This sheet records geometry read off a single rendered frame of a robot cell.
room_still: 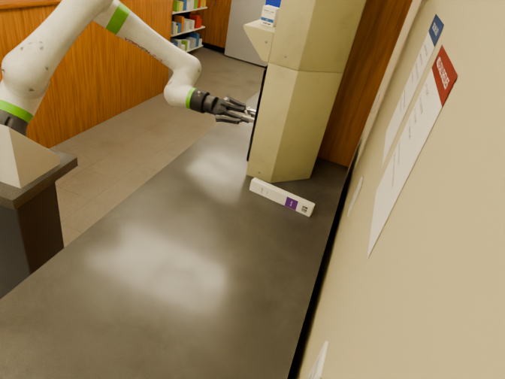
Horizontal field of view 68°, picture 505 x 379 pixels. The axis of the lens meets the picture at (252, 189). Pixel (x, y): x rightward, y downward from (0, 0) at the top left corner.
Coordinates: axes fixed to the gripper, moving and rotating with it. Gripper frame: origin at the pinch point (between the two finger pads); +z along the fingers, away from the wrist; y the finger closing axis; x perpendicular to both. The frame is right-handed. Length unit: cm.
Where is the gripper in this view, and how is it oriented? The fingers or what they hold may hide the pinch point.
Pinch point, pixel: (251, 117)
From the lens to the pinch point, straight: 155.4
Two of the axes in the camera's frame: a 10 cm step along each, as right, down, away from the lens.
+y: 3.8, -8.6, 3.5
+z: 9.3, 3.3, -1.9
